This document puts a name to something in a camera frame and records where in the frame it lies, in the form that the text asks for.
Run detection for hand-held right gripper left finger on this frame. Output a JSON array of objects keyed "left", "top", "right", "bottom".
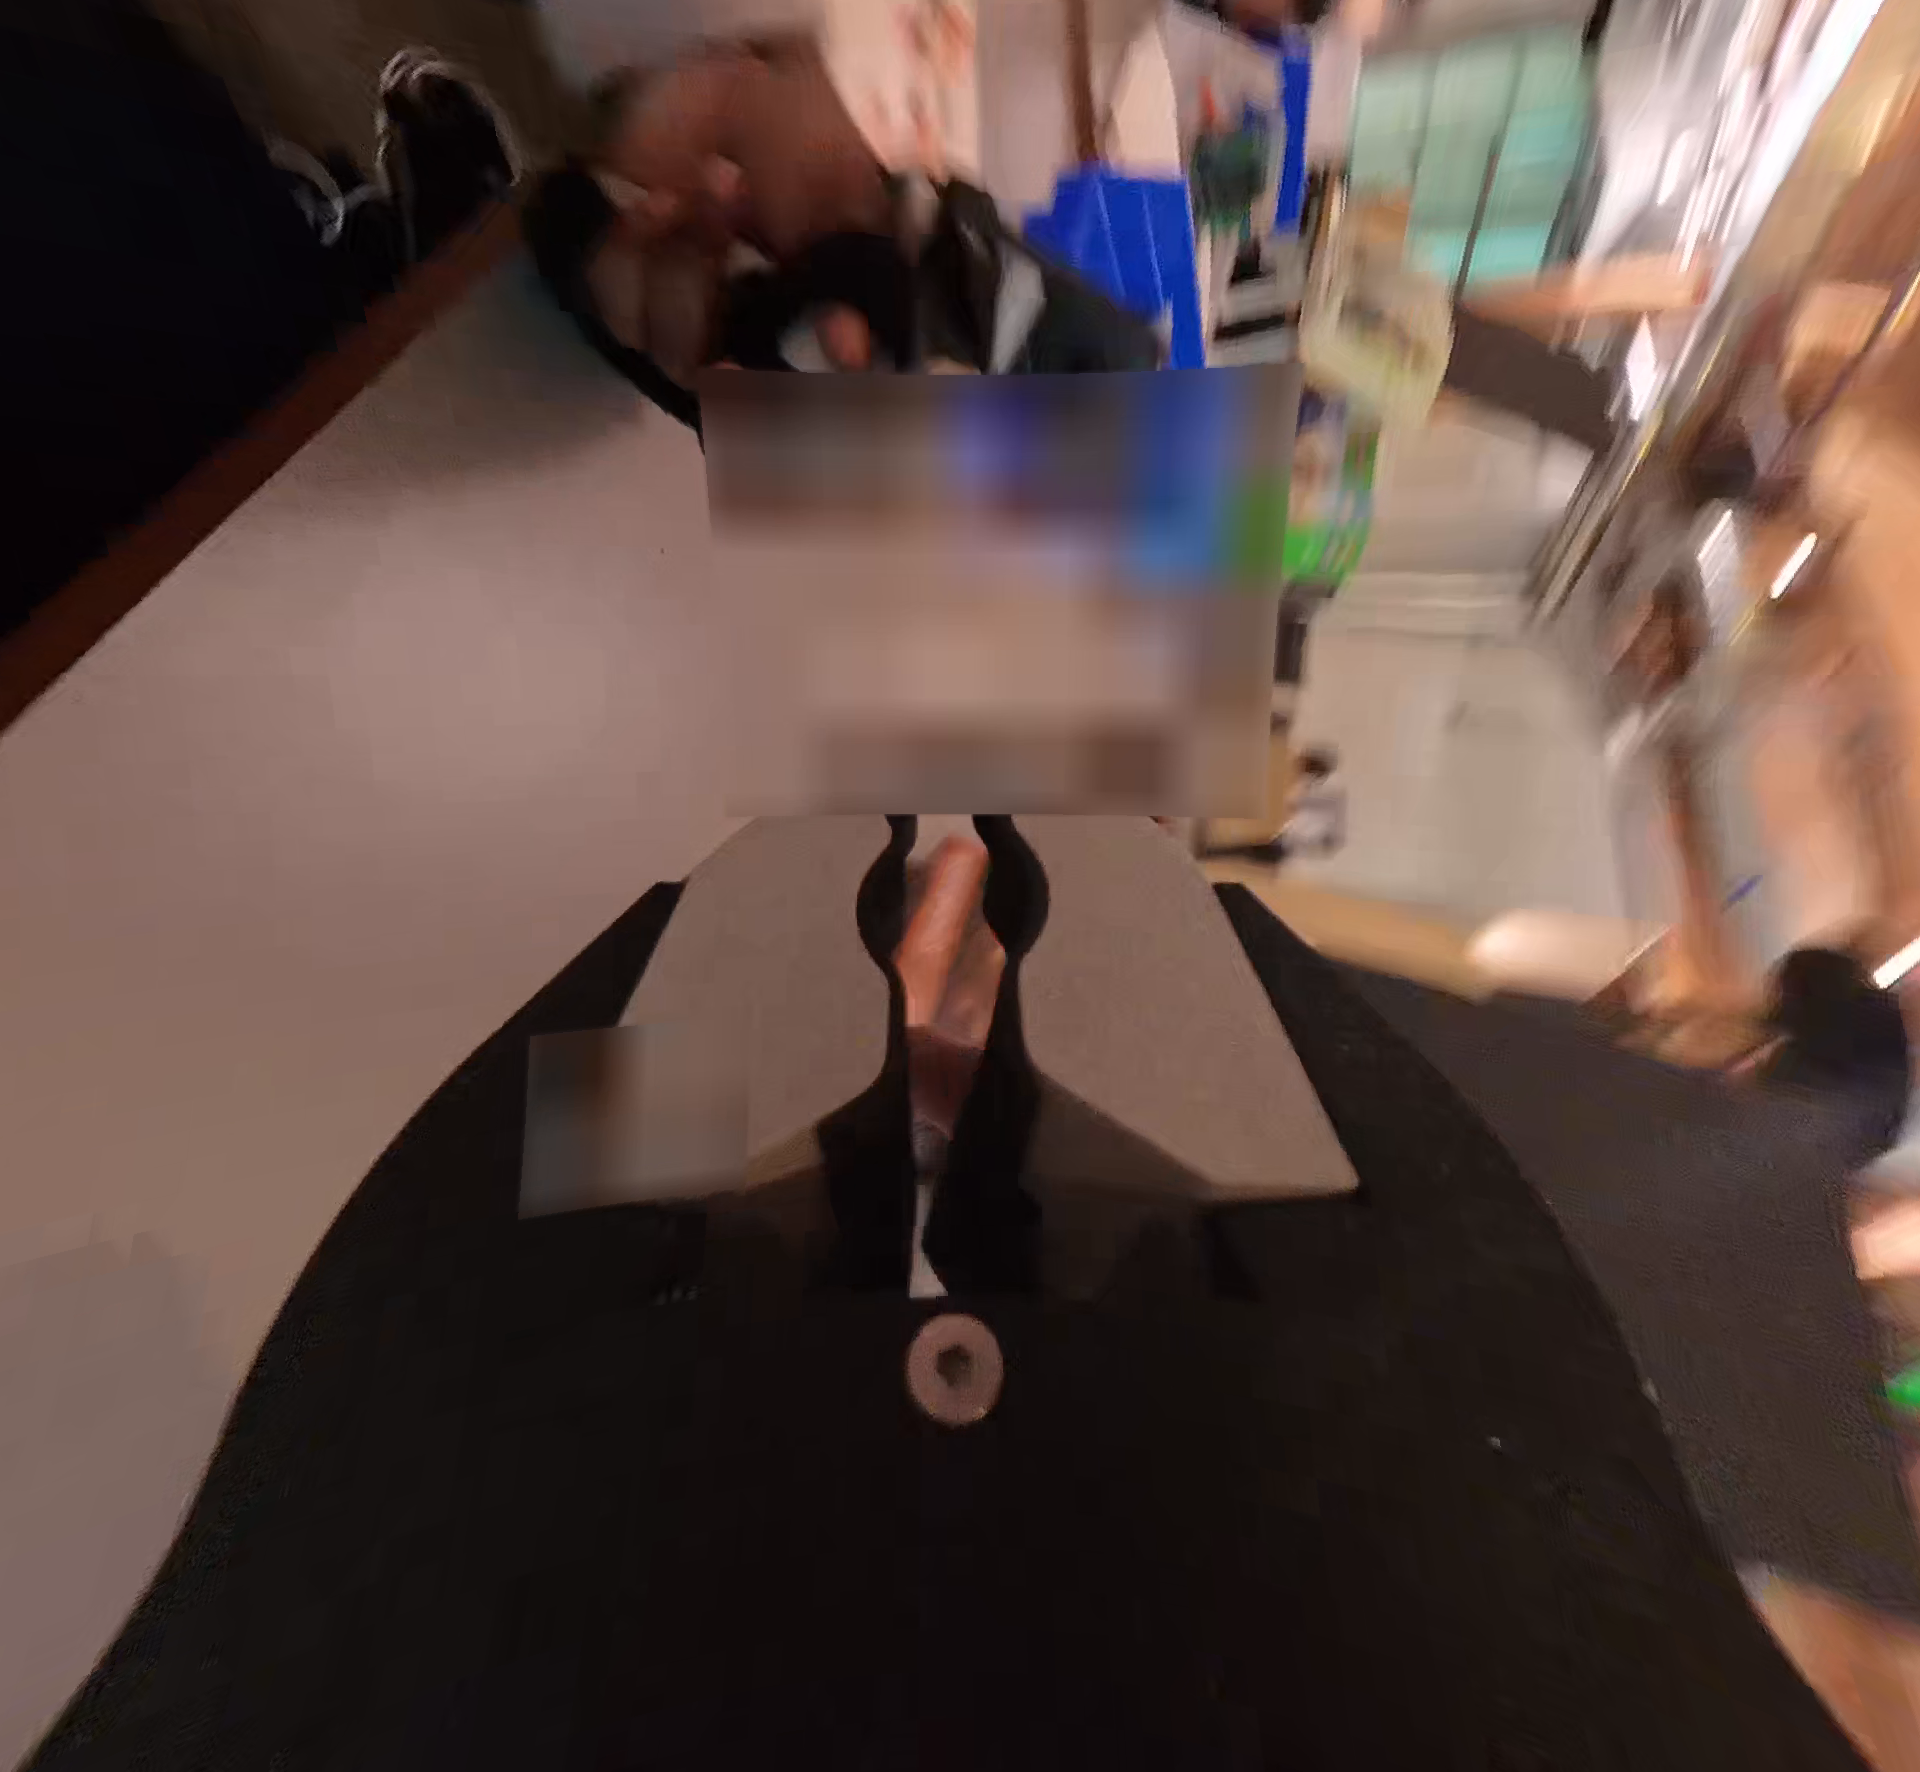
[{"left": 633, "top": 816, "right": 916, "bottom": 1297}]

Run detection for green toy set box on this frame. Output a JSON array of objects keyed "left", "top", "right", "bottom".
[{"left": 1290, "top": 416, "right": 1382, "bottom": 593}]

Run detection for person's left hand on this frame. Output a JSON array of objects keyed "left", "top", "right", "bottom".
[{"left": 591, "top": 41, "right": 904, "bottom": 375}]

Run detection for black slanted panel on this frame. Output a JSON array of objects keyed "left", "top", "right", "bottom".
[{"left": 1439, "top": 303, "right": 1640, "bottom": 453}]

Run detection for propped illustrated booklet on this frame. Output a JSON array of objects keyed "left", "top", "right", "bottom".
[{"left": 1299, "top": 219, "right": 1459, "bottom": 432}]

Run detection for person's dark trousers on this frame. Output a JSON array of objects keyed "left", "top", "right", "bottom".
[{"left": 0, "top": 0, "right": 527, "bottom": 635}]

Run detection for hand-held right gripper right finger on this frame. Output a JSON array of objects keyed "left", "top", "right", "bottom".
[{"left": 932, "top": 816, "right": 1361, "bottom": 1292}]

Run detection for grey desk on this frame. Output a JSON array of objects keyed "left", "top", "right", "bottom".
[{"left": 0, "top": 231, "right": 1306, "bottom": 1728}]

